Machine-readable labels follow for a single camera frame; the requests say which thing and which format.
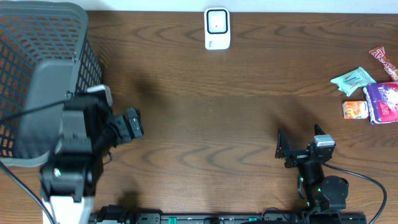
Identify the teal snack pack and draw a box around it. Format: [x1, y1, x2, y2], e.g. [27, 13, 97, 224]
[330, 67, 376, 96]

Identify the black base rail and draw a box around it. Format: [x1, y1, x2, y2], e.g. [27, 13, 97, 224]
[88, 205, 367, 224]

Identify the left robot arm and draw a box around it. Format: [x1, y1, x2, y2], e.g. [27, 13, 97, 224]
[40, 93, 144, 223]

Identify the pink purple pad pack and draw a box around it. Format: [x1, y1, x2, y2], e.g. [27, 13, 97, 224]
[363, 82, 397, 124]

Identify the small orange tissue pack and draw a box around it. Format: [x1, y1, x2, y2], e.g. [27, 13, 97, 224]
[342, 101, 369, 119]

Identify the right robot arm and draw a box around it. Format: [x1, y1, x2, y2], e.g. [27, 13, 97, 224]
[275, 124, 349, 223]

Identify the grey plastic mesh basket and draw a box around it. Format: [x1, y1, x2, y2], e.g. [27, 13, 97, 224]
[1, 1, 103, 167]

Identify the orange Top chocolate bar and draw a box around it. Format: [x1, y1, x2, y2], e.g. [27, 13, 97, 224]
[368, 46, 397, 82]

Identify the white barcode scanner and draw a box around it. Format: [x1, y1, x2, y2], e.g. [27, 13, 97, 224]
[204, 7, 231, 50]

